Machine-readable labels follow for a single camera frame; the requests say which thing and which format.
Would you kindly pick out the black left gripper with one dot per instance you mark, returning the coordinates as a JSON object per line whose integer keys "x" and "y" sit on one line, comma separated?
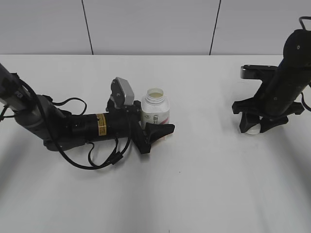
{"x": 121, "y": 123}

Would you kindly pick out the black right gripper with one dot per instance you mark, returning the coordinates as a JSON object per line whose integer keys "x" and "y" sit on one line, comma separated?
{"x": 276, "y": 95}

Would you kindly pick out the white screw bottle cap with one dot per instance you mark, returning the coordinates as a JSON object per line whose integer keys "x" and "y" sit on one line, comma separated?
{"x": 254, "y": 130}

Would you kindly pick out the white yili changqing yogurt bottle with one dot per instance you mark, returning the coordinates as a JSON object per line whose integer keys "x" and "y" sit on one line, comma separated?
{"x": 155, "y": 107}

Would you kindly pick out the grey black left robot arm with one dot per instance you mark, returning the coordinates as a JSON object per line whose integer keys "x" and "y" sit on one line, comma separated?
{"x": 68, "y": 129}

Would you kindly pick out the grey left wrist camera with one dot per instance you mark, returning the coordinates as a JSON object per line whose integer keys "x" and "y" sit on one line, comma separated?
{"x": 121, "y": 93}

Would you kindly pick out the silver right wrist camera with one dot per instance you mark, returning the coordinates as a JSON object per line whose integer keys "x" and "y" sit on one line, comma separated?
{"x": 257, "y": 72}

